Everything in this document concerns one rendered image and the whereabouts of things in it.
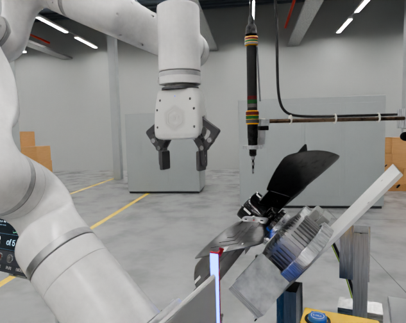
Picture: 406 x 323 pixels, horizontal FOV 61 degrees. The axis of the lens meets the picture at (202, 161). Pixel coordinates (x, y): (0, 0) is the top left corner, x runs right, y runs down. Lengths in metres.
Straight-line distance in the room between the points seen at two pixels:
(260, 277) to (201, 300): 0.63
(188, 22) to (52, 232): 0.44
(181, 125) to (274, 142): 5.96
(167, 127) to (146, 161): 7.87
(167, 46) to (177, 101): 0.10
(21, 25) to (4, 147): 0.37
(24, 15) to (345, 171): 6.34
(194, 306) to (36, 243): 0.26
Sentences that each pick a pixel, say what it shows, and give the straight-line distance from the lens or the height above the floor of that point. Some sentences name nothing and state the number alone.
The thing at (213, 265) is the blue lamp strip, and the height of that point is 1.16.
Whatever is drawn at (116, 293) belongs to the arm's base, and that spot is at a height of 1.26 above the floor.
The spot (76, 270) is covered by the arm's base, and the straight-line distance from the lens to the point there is 0.57.
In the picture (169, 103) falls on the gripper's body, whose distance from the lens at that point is 0.70.
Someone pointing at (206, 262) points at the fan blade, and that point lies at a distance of 1.38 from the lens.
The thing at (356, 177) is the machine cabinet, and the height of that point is 0.59.
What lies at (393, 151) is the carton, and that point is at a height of 0.91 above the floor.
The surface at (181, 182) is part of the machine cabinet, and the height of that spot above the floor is 0.26.
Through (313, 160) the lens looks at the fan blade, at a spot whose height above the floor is 1.40.
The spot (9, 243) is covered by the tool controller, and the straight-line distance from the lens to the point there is 1.28.
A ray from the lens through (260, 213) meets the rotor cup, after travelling 1.25.
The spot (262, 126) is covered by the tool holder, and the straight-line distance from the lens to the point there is 1.17.
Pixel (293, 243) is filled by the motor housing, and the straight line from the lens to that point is 1.21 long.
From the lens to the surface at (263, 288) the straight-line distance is 1.20.
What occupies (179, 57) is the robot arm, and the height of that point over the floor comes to 1.64.
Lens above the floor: 1.50
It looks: 5 degrees down
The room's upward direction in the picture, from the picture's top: 1 degrees counter-clockwise
